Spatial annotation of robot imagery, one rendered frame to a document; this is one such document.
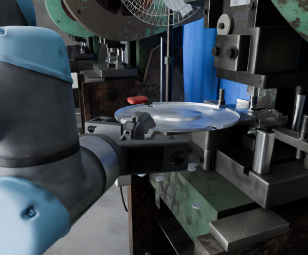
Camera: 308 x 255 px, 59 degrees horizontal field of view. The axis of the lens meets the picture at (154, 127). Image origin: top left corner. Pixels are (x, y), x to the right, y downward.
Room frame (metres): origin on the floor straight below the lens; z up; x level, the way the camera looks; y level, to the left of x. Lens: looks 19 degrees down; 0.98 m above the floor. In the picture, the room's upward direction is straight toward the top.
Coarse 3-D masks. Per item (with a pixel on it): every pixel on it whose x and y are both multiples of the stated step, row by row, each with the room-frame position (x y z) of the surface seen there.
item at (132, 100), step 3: (138, 96) 0.97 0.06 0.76; (141, 96) 0.97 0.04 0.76; (144, 96) 0.97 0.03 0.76; (129, 99) 0.93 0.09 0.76; (132, 99) 0.92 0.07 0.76; (135, 99) 0.92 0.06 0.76; (138, 99) 0.92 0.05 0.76; (141, 99) 0.93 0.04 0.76; (144, 99) 0.93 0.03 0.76; (147, 99) 0.93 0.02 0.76; (129, 102) 0.93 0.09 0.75; (132, 102) 0.91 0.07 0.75; (135, 102) 0.91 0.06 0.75; (138, 102) 0.92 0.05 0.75; (141, 102) 0.92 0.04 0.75; (144, 102) 0.92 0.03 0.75; (147, 102) 0.93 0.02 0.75
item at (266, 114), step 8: (232, 104) 0.78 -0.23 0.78; (240, 104) 0.78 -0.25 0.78; (248, 112) 0.69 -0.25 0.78; (256, 112) 0.69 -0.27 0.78; (264, 112) 0.69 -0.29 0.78; (256, 120) 0.65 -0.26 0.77; (264, 120) 0.64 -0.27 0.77; (272, 120) 0.65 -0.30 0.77; (280, 120) 0.66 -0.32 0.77; (248, 128) 0.67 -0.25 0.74; (272, 128) 0.65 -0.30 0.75
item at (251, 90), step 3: (249, 87) 0.72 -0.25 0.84; (252, 87) 0.71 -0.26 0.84; (255, 87) 0.70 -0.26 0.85; (249, 90) 0.72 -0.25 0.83; (252, 90) 0.71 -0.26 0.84; (255, 90) 0.70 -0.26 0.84; (258, 90) 0.70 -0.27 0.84; (261, 90) 0.70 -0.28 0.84; (264, 90) 0.70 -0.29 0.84; (246, 93) 0.73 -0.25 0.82; (249, 93) 0.72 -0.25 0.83; (252, 93) 0.70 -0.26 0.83; (255, 93) 0.70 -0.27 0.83; (258, 93) 0.69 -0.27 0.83; (261, 93) 0.70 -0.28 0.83; (264, 93) 0.70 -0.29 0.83; (258, 96) 0.69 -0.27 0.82; (261, 96) 0.70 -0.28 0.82
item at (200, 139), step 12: (240, 120) 0.62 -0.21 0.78; (252, 120) 0.63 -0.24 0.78; (168, 132) 0.55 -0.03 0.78; (192, 132) 0.57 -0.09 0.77; (204, 132) 0.63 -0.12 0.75; (216, 132) 0.62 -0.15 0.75; (228, 132) 0.63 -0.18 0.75; (192, 144) 0.68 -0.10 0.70; (204, 144) 0.62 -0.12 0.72; (216, 144) 0.62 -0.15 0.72; (228, 144) 0.63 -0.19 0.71; (192, 156) 0.67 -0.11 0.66; (204, 156) 0.62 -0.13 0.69; (204, 168) 0.62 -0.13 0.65
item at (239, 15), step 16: (224, 0) 0.75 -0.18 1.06; (240, 0) 0.69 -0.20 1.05; (224, 16) 0.72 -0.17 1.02; (240, 16) 0.69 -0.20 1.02; (224, 32) 0.72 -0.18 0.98; (240, 32) 0.68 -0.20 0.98; (256, 32) 0.63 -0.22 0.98; (272, 32) 0.64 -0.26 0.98; (288, 32) 0.65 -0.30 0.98; (224, 48) 0.68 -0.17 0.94; (240, 48) 0.64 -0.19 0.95; (256, 48) 0.63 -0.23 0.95; (272, 48) 0.64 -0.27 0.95; (288, 48) 0.66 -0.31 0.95; (224, 64) 0.68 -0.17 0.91; (240, 64) 0.64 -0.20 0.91; (256, 64) 0.62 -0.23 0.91; (272, 64) 0.64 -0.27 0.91; (288, 64) 0.66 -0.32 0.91
